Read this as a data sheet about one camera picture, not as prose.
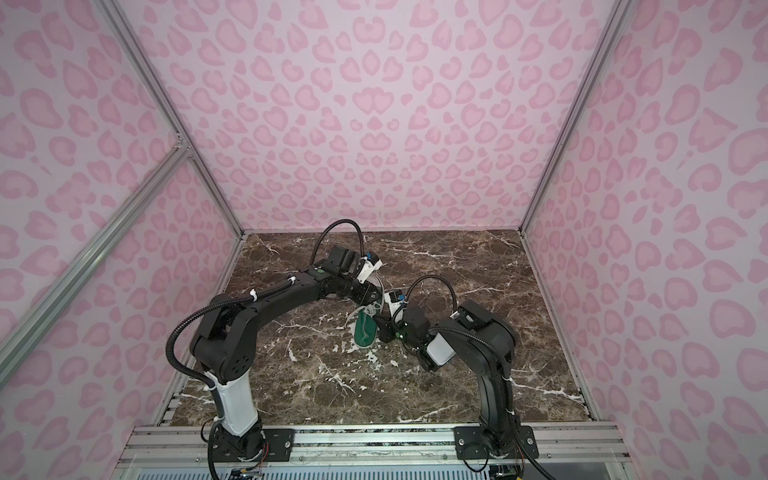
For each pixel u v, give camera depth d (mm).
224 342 495
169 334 882
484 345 497
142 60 753
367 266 834
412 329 748
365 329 889
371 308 923
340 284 778
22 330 518
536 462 568
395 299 836
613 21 705
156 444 751
